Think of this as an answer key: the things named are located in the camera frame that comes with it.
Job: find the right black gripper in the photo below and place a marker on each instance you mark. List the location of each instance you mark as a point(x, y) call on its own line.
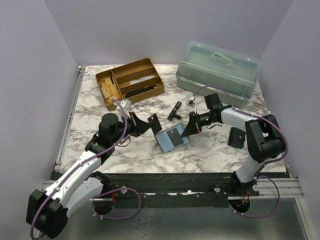
point(191, 128)

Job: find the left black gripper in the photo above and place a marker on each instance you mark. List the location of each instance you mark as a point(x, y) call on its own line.
point(136, 124)

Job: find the dark grey credit card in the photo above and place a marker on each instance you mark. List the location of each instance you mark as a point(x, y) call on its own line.
point(175, 137)

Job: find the grey card holder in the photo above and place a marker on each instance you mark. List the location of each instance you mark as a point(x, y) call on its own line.
point(164, 142)

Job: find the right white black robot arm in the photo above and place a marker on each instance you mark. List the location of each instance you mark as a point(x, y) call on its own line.
point(265, 141)

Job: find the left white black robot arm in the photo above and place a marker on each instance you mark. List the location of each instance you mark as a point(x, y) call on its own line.
point(49, 210)

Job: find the white card in tray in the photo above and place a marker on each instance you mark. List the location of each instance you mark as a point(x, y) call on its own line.
point(142, 79)

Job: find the black T-shaped tool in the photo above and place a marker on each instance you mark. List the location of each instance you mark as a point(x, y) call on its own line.
point(173, 114)

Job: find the black item in tray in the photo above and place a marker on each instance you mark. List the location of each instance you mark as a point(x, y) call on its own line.
point(140, 91)

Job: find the brown woven organizer tray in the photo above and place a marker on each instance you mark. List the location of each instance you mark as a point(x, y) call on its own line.
point(123, 74)

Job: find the yellow packets in tray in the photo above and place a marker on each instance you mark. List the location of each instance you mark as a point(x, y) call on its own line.
point(109, 90)

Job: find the green clear-lid storage box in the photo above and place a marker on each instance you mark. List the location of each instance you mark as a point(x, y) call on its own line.
point(203, 64)

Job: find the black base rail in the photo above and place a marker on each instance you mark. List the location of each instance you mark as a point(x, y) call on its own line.
point(169, 190)

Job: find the aluminium side rail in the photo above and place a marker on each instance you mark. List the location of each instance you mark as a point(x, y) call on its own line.
point(59, 159)

